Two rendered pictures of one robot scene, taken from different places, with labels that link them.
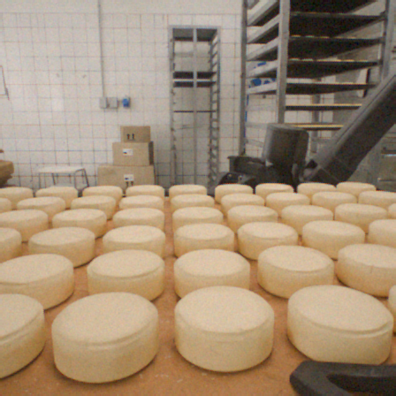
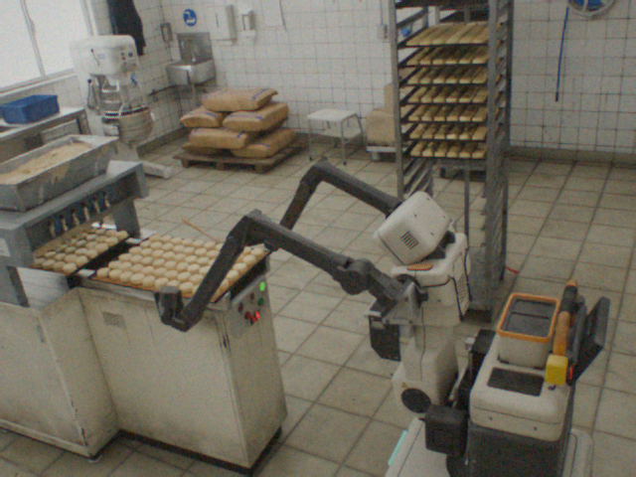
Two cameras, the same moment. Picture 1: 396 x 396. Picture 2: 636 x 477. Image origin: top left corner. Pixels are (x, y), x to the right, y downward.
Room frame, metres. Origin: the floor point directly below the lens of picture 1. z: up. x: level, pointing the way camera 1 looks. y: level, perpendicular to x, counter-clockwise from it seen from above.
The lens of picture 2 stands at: (-1.19, -1.63, 1.99)
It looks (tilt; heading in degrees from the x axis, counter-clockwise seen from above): 26 degrees down; 34
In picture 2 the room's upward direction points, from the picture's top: 6 degrees counter-clockwise
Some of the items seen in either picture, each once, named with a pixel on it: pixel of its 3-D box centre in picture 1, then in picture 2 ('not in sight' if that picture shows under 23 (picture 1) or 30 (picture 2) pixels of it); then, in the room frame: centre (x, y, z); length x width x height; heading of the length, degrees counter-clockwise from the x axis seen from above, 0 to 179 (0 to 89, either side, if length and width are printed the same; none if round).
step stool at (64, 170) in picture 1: (65, 187); (337, 134); (4.01, 1.47, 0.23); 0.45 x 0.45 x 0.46; 84
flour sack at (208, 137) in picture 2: not in sight; (226, 134); (3.49, 2.47, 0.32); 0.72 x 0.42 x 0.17; 96
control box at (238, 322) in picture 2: not in sight; (249, 305); (0.35, -0.26, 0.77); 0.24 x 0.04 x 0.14; 6
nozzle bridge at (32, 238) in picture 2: not in sight; (66, 227); (0.26, 0.61, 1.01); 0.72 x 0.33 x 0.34; 6
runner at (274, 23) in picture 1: (266, 28); (416, 54); (1.87, -0.32, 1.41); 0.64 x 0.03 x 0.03; 8
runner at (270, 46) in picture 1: (265, 49); (417, 72); (1.87, -0.32, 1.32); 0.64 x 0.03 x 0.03; 8
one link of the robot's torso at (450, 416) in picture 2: not in sight; (433, 404); (0.34, -1.00, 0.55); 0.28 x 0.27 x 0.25; 5
